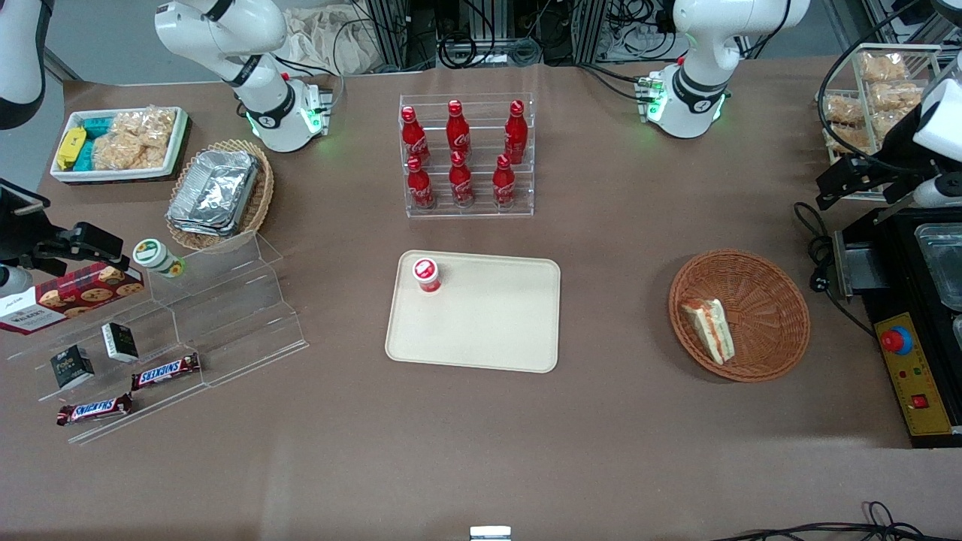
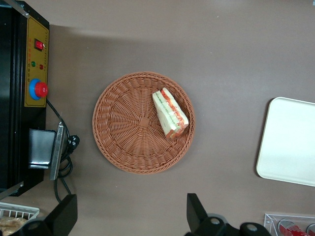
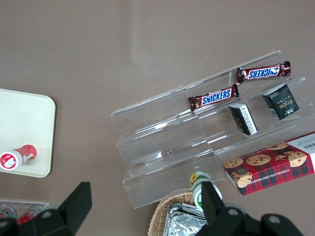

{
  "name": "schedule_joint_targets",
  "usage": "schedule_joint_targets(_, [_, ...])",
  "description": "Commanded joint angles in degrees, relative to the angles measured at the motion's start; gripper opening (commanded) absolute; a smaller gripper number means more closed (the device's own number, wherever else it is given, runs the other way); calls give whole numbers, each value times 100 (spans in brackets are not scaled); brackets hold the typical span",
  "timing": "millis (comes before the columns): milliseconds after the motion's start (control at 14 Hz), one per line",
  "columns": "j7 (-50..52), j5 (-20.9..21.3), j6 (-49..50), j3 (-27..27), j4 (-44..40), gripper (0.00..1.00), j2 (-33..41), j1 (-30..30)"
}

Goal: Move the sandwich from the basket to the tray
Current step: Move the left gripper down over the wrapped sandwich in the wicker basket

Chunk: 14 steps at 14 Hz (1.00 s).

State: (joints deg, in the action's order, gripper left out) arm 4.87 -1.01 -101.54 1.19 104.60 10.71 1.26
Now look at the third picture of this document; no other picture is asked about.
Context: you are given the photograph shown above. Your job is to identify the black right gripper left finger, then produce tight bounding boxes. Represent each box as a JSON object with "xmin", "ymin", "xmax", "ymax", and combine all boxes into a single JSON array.
[{"xmin": 31, "ymin": 181, "xmax": 93, "ymax": 236}]

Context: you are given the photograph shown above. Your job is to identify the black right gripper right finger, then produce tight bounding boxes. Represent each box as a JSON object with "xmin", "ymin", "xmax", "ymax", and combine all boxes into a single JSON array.
[{"xmin": 200, "ymin": 181, "xmax": 249, "ymax": 236}]

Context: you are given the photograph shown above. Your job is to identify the woven wicker basket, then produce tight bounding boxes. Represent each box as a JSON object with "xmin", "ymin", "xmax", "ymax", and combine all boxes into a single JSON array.
[{"xmin": 148, "ymin": 188, "xmax": 197, "ymax": 236}]

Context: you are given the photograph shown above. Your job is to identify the cream plastic tray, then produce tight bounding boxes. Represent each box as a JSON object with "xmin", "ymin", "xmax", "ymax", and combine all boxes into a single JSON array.
[{"xmin": 0, "ymin": 88, "xmax": 57, "ymax": 178}]

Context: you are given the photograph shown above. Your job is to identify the green white bottle, sunflower cap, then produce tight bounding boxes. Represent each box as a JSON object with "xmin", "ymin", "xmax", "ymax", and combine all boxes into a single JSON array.
[{"xmin": 189, "ymin": 171, "xmax": 223, "ymax": 212}]

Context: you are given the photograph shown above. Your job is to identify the silver foil package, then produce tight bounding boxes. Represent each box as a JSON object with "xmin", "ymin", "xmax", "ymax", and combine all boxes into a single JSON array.
[{"xmin": 166, "ymin": 203, "xmax": 208, "ymax": 236}]

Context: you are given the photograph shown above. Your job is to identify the clear acrylic box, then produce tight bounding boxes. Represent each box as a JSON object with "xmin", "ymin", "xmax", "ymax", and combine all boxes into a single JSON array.
[{"xmin": 0, "ymin": 199, "xmax": 51, "ymax": 222}]

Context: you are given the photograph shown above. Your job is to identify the red tartan chocolate chip cookie box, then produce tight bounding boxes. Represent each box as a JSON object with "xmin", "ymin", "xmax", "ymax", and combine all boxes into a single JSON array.
[{"xmin": 223, "ymin": 131, "xmax": 315, "ymax": 196}]

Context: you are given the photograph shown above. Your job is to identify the red soda can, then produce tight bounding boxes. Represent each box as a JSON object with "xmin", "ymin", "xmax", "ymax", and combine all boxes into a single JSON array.
[{"xmin": 0, "ymin": 144, "xmax": 38, "ymax": 171}]

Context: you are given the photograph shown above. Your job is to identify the clear acrylic tiered display stand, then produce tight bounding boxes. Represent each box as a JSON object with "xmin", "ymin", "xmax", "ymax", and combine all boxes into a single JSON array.
[{"xmin": 111, "ymin": 50, "xmax": 315, "ymax": 209}]

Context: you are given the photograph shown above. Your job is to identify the black box with white label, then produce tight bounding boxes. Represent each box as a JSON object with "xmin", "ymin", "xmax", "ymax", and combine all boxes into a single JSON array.
[{"xmin": 228, "ymin": 103, "xmax": 258, "ymax": 135}]

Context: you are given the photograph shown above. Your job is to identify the Snickers chocolate bar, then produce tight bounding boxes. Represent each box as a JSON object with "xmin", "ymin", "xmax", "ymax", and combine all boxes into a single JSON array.
[
  {"xmin": 188, "ymin": 84, "xmax": 240, "ymax": 111},
  {"xmin": 236, "ymin": 60, "xmax": 292, "ymax": 85}
]

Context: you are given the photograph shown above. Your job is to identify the black box with gold lettering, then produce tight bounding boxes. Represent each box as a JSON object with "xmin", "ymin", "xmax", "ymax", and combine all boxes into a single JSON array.
[{"xmin": 262, "ymin": 83, "xmax": 300, "ymax": 120}]

